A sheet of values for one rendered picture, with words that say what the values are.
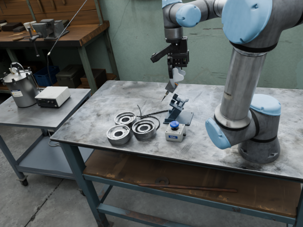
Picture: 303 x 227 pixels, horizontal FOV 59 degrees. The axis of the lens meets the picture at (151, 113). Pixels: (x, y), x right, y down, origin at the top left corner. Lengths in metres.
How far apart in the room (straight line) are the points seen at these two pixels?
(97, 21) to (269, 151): 2.28
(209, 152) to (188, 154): 0.08
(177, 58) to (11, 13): 2.77
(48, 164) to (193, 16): 1.64
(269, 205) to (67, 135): 0.96
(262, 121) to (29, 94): 1.53
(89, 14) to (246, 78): 2.37
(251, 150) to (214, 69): 1.82
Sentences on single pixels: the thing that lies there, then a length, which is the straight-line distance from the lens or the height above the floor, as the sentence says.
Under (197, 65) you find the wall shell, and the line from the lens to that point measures 2.81.
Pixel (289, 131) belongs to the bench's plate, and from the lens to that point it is 1.24.
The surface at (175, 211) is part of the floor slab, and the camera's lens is 1.91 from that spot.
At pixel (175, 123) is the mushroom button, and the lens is 1.14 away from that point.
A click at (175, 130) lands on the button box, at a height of 0.84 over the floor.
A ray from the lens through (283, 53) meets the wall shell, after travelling 2.68.
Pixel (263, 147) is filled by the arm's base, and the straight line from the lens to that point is 1.04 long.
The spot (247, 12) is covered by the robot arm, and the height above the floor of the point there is 1.39.
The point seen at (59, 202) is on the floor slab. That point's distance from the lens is 2.22.
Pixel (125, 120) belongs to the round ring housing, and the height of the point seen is 0.81.
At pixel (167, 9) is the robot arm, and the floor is 1.31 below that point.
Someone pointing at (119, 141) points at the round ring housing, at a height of 0.83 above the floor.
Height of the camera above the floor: 1.56
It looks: 34 degrees down
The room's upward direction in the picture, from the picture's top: 10 degrees counter-clockwise
